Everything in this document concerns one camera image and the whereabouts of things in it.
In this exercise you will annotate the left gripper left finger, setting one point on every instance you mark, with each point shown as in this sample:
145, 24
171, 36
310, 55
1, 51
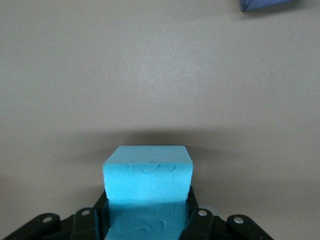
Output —
75, 227

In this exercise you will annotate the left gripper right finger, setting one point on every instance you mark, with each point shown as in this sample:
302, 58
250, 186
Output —
212, 227

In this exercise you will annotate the light blue foam block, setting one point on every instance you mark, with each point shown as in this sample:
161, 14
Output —
147, 180

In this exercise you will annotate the purple foam block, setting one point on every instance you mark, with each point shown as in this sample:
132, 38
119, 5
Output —
265, 4

